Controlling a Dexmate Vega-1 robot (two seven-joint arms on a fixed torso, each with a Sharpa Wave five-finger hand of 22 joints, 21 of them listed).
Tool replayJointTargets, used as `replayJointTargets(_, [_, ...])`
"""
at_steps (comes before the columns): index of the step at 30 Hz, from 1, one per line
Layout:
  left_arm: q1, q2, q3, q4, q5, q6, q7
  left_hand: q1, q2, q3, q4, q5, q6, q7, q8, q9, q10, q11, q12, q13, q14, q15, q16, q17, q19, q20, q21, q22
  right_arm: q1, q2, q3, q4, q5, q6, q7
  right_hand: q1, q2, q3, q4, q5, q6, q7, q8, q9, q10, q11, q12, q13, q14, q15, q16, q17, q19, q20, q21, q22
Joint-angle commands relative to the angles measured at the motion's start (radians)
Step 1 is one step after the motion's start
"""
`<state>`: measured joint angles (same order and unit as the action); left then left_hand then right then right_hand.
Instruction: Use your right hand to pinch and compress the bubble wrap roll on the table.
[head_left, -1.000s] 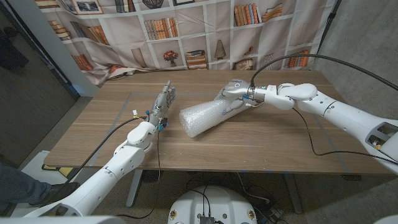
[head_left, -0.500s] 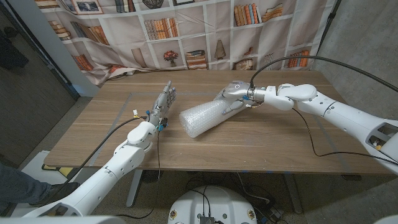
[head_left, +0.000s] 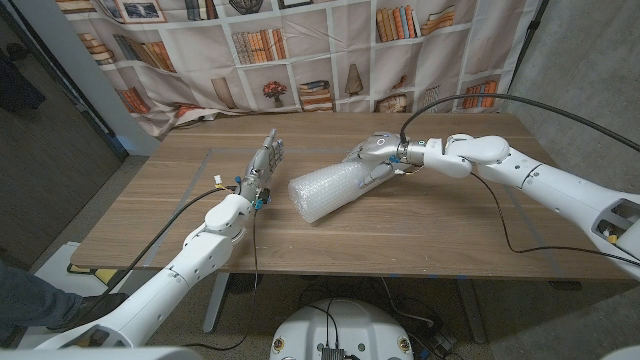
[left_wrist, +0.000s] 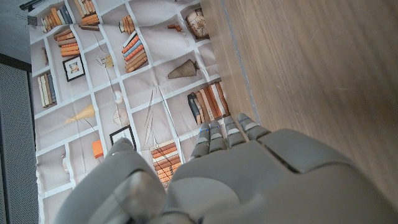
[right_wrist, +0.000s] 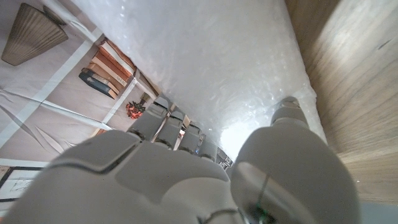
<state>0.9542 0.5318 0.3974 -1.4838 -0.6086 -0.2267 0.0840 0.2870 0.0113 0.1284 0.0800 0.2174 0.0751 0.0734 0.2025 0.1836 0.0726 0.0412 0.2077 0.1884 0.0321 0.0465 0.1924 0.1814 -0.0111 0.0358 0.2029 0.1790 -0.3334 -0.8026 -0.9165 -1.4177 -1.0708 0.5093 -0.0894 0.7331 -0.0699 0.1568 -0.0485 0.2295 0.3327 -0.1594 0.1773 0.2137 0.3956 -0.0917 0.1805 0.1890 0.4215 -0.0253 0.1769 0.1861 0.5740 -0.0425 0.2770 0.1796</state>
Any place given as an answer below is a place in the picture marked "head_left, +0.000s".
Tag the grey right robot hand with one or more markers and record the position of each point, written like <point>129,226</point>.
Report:
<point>382,150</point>

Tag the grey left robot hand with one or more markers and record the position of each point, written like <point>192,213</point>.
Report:
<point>262,162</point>

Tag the clear bubble wrap roll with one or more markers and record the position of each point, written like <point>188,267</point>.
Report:
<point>325,192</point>

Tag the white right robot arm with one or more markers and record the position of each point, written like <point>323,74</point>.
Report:
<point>555,190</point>

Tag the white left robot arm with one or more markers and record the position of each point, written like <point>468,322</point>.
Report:
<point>155,295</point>

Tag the printed bookshelf backdrop cloth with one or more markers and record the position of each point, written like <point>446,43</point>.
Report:
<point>310,60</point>

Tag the grey metal table leg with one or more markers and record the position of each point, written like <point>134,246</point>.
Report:
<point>472,315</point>
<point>216,305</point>

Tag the black backdrop stand pole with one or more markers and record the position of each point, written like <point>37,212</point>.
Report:
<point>530,42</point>

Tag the white robot torso base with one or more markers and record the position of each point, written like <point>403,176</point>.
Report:
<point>350,330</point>

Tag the floor power strip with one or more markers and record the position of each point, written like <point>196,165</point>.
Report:
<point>440,345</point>

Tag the white floor platform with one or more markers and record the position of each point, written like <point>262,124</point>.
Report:
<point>60,260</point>

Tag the black shoe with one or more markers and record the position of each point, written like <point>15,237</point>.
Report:
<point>90,307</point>

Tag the person's leg in blue jeans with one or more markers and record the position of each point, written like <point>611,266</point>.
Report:
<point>30,300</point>

